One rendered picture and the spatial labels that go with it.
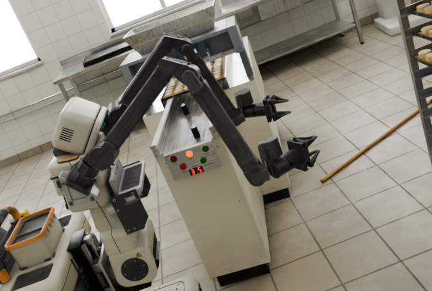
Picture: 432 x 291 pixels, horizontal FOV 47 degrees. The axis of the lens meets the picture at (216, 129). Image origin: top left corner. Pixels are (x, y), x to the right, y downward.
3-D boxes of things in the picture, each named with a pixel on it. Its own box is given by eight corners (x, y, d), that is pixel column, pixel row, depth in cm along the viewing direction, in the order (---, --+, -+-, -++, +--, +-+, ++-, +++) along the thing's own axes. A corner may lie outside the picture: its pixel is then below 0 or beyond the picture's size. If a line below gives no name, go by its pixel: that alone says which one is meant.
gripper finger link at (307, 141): (311, 147, 170) (292, 159, 166) (307, 128, 167) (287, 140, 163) (326, 151, 165) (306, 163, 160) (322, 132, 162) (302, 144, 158)
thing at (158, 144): (188, 56, 417) (185, 49, 415) (191, 55, 417) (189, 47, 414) (155, 159, 231) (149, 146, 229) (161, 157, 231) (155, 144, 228)
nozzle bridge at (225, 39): (149, 100, 332) (128, 53, 320) (252, 65, 321) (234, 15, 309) (141, 117, 302) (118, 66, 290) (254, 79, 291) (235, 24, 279)
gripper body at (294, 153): (296, 164, 167) (280, 175, 164) (290, 138, 163) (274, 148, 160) (310, 169, 162) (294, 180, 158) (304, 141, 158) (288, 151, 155)
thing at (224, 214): (217, 220, 328) (166, 99, 298) (267, 205, 323) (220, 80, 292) (215, 291, 263) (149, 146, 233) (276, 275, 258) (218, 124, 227)
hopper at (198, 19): (140, 49, 317) (131, 29, 313) (222, 20, 309) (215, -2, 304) (132, 61, 290) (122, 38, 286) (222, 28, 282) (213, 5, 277)
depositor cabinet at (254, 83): (201, 149, 449) (166, 64, 420) (278, 124, 438) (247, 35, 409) (191, 229, 331) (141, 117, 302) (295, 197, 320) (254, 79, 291)
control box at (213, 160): (175, 178, 239) (164, 153, 234) (222, 163, 235) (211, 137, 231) (174, 181, 236) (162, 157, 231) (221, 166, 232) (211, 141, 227)
